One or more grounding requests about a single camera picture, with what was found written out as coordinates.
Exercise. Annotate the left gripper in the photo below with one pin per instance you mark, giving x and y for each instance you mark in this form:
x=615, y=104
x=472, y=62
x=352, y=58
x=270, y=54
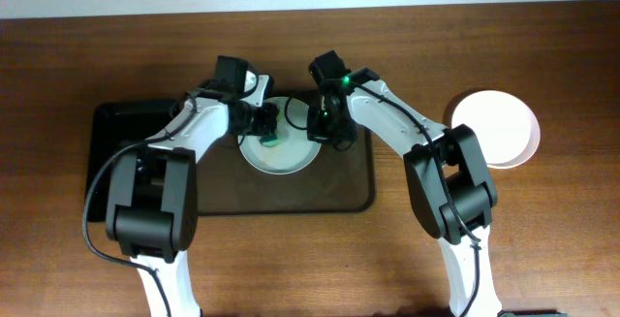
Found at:
x=267, y=123

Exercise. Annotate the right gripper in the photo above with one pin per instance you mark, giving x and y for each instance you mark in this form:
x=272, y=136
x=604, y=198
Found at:
x=326, y=131

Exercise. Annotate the green yellow sponge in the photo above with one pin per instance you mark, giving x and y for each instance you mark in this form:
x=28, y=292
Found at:
x=270, y=141

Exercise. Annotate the pale blue plate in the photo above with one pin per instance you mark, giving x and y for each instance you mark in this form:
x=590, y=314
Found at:
x=294, y=153

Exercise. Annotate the white plate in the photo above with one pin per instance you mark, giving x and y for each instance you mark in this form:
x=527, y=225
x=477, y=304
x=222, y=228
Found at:
x=507, y=129

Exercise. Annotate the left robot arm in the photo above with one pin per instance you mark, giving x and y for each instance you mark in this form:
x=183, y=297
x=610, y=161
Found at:
x=153, y=190

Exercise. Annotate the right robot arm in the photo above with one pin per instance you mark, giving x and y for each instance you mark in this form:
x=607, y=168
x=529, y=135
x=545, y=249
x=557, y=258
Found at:
x=450, y=187

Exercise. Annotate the brown serving tray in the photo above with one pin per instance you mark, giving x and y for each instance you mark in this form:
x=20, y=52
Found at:
x=339, y=179

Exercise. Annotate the black plastic tray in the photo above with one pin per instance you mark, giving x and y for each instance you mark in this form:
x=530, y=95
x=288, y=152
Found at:
x=116, y=124

